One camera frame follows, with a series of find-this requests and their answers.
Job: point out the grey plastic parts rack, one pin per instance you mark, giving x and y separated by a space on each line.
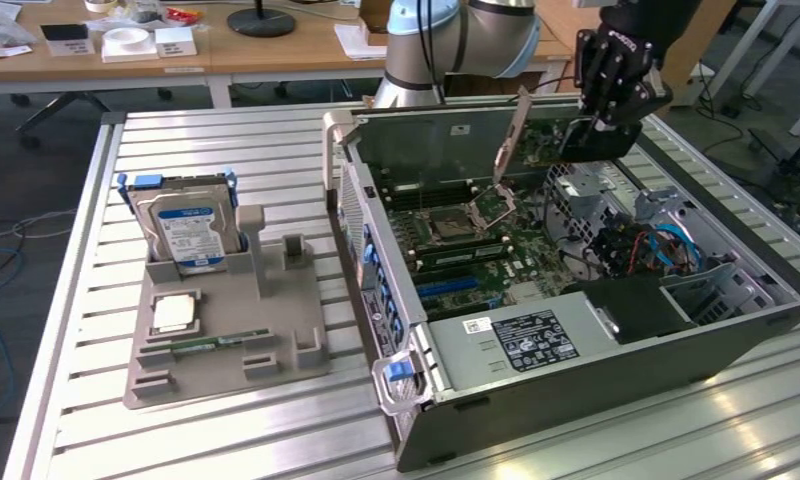
240 320

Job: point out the black plastic air shroud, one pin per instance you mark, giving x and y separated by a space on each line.
627 310

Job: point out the hard disk in blue caddy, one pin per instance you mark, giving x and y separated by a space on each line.
187 230

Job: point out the green graphics card black cooler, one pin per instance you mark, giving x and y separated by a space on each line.
541 140

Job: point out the black chassis switch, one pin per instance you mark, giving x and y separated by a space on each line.
369 192

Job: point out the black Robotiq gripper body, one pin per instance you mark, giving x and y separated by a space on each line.
641 25

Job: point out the black round lamp base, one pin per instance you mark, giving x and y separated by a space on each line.
262 24

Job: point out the black RAM stick white label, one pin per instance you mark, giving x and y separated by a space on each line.
461 255

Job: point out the silver disk bay cage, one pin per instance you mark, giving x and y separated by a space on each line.
587 200

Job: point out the red packet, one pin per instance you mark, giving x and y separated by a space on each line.
182 15

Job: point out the flat white box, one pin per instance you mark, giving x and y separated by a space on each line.
130 55

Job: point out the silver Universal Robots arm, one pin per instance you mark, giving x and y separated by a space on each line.
481 45

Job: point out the grey power supply unit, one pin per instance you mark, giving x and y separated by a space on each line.
467 350

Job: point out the blue case latch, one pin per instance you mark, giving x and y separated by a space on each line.
397 372

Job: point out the white paper slip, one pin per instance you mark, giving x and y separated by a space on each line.
7 51

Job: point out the green motherboard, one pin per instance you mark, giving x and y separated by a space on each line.
507 280

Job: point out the black office chair base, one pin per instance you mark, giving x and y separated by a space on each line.
47 112

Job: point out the green RAM stick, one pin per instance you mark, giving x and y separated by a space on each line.
200 344

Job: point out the wooden desk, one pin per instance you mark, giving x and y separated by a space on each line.
274 55

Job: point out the white wall box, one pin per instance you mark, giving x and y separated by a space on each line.
703 87

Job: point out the white desk frame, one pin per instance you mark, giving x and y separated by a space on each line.
747 47

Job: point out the white labelled box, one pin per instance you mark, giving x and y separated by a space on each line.
175 42

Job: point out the silver CPU chip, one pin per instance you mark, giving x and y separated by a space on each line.
174 312

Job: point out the open dark PC case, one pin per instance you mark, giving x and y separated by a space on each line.
574 400

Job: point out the metal socket cover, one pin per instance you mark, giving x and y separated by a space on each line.
490 207

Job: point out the clear plastic bag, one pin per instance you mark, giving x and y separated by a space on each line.
0 25

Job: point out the black topped white box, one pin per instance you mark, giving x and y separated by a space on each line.
67 40

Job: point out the wooden cabinet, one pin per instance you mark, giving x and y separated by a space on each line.
690 55

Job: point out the white paper stack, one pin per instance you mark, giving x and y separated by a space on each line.
357 45

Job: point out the grey disk bay bracket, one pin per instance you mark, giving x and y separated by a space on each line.
714 295

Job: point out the long PCIe expansion slot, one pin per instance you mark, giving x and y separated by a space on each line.
447 286

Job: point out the beige tape roll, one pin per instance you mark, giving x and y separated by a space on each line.
99 5

